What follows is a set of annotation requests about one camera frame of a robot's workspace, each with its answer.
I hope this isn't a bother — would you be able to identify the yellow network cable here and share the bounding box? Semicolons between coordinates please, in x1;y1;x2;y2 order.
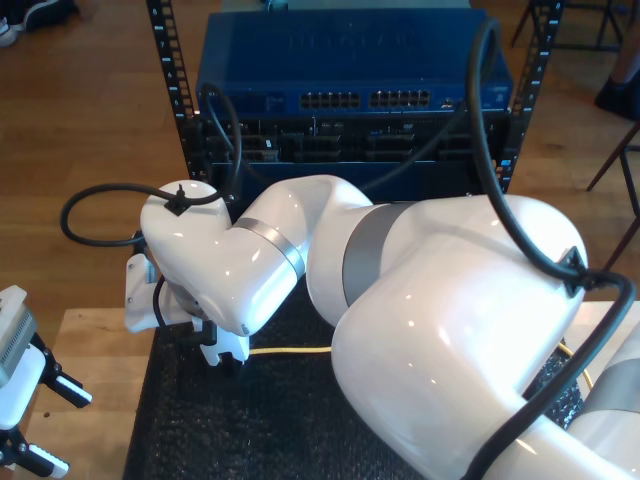
249;342;594;392

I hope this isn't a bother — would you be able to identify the black bubble wrap mat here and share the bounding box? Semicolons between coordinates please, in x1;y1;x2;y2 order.
122;287;584;480

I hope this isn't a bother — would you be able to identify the black rack server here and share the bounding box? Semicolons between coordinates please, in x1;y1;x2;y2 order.
199;115;511;164

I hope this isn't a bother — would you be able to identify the person's foot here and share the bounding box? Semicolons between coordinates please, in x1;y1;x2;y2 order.
22;0;81;31
0;17;21;49

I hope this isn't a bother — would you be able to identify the dark legged chair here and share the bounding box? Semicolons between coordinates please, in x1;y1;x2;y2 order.
587;119;640;274

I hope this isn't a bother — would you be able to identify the black metal stool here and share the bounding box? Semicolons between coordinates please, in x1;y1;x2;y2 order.
509;0;626;54

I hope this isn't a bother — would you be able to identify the person's leg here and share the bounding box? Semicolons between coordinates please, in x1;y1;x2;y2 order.
594;0;640;121

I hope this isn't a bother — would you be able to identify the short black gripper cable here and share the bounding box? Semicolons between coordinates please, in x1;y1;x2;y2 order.
151;276;204;344

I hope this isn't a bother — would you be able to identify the black rack frame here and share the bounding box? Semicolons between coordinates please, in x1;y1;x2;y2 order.
144;0;566;201

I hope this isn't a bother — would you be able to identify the long black camera cable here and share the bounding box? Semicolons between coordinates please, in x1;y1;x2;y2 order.
59;19;639;480

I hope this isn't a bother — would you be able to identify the blue network switch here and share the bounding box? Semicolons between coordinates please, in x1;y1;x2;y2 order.
195;10;515;119

